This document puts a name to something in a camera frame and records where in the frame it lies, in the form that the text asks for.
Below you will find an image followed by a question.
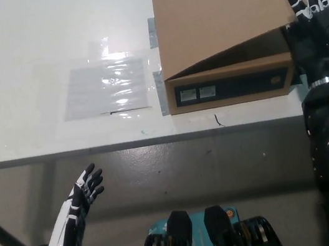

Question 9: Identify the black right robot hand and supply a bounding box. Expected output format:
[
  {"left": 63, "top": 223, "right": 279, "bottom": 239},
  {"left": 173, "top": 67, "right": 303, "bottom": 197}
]
[{"left": 281, "top": 0, "right": 329, "bottom": 90}]

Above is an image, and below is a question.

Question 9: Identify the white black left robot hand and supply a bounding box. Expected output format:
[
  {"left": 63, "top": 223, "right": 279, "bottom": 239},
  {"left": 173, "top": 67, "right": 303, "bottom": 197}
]
[{"left": 34, "top": 161, "right": 115, "bottom": 246}]

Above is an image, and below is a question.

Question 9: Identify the brown cardboard box with lid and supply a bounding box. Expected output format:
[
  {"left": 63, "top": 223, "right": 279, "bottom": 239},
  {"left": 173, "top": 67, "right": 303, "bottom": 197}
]
[{"left": 150, "top": 0, "right": 321, "bottom": 116}]

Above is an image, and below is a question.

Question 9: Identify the long grey tape strip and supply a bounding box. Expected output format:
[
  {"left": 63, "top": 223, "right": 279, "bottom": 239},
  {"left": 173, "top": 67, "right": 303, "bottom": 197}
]
[{"left": 151, "top": 69, "right": 173, "bottom": 117}]

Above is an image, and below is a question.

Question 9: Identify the clear plastic sleeve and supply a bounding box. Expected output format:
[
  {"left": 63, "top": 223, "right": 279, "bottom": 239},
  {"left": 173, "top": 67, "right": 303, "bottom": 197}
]
[{"left": 29, "top": 29, "right": 170, "bottom": 135}]

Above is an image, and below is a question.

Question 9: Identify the short grey tape strip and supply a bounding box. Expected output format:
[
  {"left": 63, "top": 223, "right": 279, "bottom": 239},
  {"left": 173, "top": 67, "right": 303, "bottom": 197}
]
[{"left": 145, "top": 17, "right": 161, "bottom": 50}]

